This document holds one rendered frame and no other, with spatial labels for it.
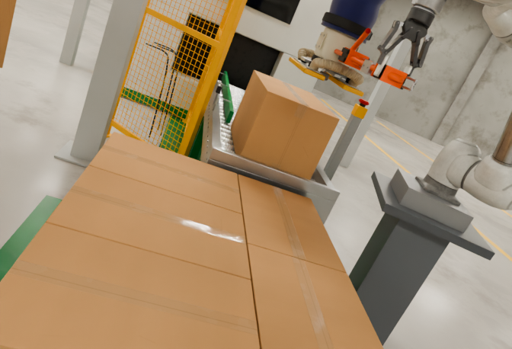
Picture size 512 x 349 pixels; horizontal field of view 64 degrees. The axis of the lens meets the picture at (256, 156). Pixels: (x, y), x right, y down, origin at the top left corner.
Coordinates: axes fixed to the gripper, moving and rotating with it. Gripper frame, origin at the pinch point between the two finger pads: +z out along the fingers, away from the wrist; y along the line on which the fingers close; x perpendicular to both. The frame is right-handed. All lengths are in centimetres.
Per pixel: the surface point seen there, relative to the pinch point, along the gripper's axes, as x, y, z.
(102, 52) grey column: -127, 109, 54
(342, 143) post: -114, -47, 51
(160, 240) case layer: 19, 51, 70
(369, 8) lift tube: -50, -1, -21
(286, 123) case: -66, 7, 41
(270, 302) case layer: 34, 17, 70
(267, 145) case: -66, 11, 55
